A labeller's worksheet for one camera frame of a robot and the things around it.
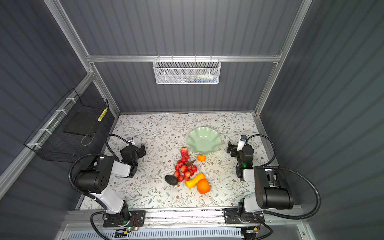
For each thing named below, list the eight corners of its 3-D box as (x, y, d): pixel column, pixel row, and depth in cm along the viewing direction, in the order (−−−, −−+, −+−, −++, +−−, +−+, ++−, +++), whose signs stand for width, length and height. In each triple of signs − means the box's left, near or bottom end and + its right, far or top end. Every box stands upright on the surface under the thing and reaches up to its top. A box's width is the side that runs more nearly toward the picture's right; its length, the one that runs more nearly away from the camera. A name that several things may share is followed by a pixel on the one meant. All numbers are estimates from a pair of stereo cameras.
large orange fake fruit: (200, 196, 82) (200, 192, 78) (196, 185, 86) (196, 181, 81) (210, 191, 84) (211, 188, 79) (205, 181, 87) (206, 177, 83)
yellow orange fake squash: (189, 191, 84) (189, 188, 81) (185, 184, 86) (185, 182, 83) (205, 180, 88) (206, 178, 84) (202, 174, 90) (202, 172, 87)
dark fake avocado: (164, 186, 86) (163, 183, 82) (165, 178, 89) (164, 175, 85) (178, 186, 86) (177, 183, 82) (178, 178, 89) (178, 175, 85)
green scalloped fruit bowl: (187, 154, 99) (186, 150, 95) (188, 131, 112) (187, 126, 107) (221, 154, 99) (222, 150, 95) (218, 131, 111) (219, 126, 107)
